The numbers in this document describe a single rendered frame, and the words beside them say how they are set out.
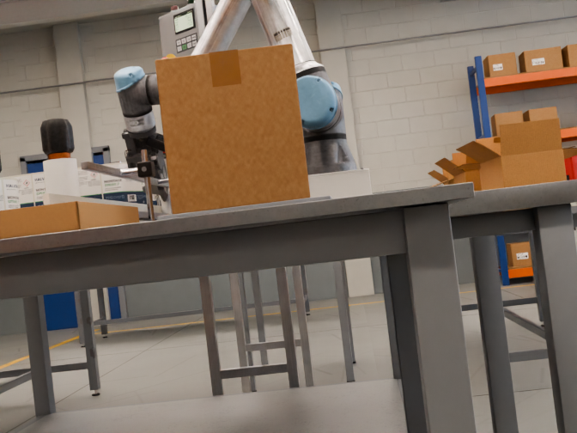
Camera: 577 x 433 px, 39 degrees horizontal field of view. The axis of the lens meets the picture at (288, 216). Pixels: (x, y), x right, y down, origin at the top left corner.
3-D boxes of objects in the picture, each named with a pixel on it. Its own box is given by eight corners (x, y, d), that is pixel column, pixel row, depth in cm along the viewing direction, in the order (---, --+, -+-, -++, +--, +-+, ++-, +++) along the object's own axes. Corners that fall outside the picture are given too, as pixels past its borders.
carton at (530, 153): (460, 218, 382) (451, 139, 383) (567, 206, 383) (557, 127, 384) (483, 216, 340) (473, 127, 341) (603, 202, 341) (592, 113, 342)
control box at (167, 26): (189, 82, 246) (181, 21, 246) (228, 70, 235) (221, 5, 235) (163, 80, 238) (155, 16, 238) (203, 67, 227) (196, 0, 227)
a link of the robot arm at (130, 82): (141, 73, 196) (107, 77, 197) (151, 116, 201) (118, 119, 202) (148, 63, 202) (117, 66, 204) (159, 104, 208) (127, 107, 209)
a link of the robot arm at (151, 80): (200, 75, 207) (159, 79, 209) (187, 66, 196) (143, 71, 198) (202, 106, 207) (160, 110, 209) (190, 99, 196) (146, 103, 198)
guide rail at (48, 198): (179, 215, 250) (178, 209, 250) (183, 215, 250) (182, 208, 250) (43, 204, 143) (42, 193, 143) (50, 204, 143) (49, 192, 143)
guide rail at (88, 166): (200, 195, 250) (200, 190, 250) (204, 194, 250) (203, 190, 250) (81, 169, 143) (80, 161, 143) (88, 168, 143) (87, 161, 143)
